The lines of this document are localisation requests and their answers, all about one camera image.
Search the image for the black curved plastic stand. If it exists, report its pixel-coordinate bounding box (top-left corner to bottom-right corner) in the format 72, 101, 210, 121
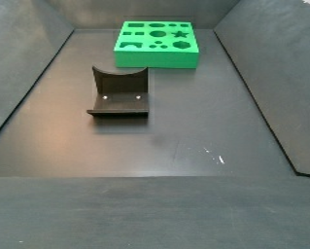
87, 67, 150, 117

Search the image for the green foam shape-sorter block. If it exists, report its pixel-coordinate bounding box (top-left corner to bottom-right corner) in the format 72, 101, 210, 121
112, 20, 199, 68

